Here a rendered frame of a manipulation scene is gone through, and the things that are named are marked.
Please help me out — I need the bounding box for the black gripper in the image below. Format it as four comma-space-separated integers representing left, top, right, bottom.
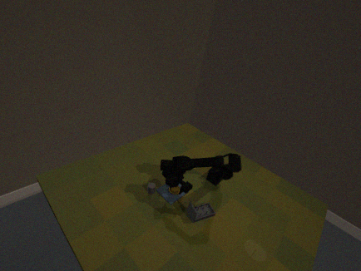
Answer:
162, 170, 193, 195

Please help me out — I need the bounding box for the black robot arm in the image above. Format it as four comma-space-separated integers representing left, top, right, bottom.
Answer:
161, 153, 241, 188

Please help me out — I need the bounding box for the grey cylinder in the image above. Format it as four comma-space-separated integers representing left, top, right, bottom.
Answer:
147, 183, 156, 195

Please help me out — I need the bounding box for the grey dish rack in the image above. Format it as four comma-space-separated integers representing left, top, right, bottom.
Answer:
187, 201, 216, 223

